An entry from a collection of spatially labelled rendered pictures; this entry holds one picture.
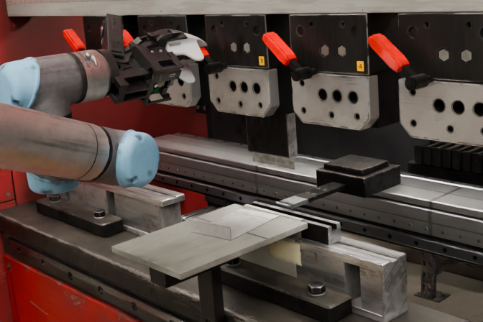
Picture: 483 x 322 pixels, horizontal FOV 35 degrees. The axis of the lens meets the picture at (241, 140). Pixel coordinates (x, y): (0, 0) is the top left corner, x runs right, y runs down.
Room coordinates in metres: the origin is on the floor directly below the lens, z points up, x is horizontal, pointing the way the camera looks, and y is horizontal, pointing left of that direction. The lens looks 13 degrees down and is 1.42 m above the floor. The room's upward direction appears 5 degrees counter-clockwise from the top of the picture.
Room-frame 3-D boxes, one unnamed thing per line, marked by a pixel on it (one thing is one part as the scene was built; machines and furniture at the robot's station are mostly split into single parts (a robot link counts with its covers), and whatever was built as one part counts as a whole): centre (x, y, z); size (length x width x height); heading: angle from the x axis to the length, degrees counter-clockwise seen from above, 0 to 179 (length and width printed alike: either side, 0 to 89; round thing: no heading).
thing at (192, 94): (1.43, 0.10, 1.26); 0.15 x 0.09 x 0.17; 41
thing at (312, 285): (1.12, -0.10, 0.91); 0.03 x 0.03 x 0.02
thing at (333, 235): (1.24, -0.07, 0.98); 0.20 x 0.03 x 0.03; 41
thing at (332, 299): (1.20, -0.03, 0.89); 0.30 x 0.05 x 0.03; 41
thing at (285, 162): (1.26, -0.05, 1.13); 0.10 x 0.02 x 0.10; 41
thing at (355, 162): (1.37, -0.16, 1.01); 0.26 x 0.12 x 0.05; 131
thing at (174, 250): (1.17, 0.06, 1.00); 0.26 x 0.18 x 0.01; 131
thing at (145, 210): (1.68, 0.31, 0.92); 0.50 x 0.06 x 0.10; 41
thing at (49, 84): (1.08, 0.28, 1.27); 0.11 x 0.08 x 0.09; 131
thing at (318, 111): (1.13, -0.16, 1.26); 0.15 x 0.09 x 0.17; 41
